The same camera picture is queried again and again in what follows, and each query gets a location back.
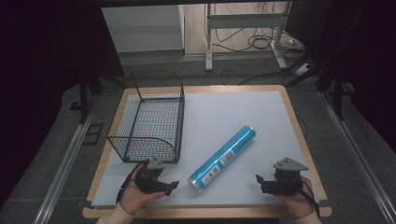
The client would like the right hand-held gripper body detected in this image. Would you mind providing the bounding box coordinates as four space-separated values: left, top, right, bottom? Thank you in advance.
263 157 310 197

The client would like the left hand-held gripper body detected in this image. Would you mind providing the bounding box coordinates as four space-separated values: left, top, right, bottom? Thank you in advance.
134 157 172 194

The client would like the person's left hand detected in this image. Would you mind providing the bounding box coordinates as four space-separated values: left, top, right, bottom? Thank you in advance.
119 172 166 216

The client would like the person's right hand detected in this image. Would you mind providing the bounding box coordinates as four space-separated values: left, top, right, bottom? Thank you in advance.
274 175 316 220

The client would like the blue plastic-wrapped roll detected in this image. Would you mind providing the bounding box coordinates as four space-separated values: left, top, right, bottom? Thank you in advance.
187 125 257 194

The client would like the white table mat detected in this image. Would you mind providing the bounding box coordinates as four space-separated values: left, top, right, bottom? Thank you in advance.
92 91 320 209

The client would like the black metal stand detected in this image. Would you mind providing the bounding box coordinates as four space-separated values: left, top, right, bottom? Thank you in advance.
68 69 129 125
288 3 370 121

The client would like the white power strip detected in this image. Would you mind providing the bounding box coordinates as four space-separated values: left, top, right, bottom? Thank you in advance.
293 63 313 77

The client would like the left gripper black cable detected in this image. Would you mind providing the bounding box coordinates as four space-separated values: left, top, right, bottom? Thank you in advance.
115 161 144 205

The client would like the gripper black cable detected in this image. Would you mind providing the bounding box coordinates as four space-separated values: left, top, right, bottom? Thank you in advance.
299 177 321 218
115 161 144 205

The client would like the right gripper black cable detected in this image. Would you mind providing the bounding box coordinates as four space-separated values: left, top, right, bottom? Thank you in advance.
299 177 321 218

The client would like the black wire mesh basket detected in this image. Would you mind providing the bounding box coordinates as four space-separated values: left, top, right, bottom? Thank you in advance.
106 70 186 164

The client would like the aluminium floor rail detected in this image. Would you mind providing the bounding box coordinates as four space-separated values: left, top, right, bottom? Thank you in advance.
32 96 101 224
318 91 396 224

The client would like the tangle of black floor cables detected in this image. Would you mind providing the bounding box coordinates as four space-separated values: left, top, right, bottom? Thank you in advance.
204 3 309 87

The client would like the grey wall panel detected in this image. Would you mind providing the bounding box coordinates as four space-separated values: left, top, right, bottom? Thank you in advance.
101 4 186 54

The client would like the white metal desk frame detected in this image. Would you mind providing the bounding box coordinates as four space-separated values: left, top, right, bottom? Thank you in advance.
204 1 292 72

